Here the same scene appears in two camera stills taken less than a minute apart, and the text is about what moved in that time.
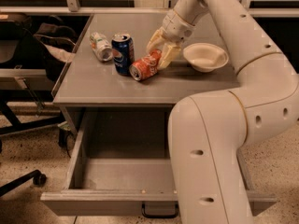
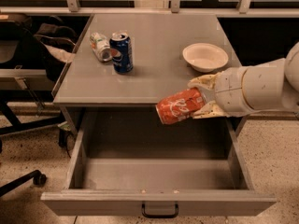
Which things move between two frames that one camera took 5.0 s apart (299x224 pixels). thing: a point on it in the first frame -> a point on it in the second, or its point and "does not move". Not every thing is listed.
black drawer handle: x=172 y=216 does not move
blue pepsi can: x=123 y=52 does not move
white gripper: x=177 y=28 -> x=230 y=90
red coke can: x=147 y=66 -> x=178 y=106
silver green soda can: x=101 y=46 does not move
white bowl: x=206 y=57 does not move
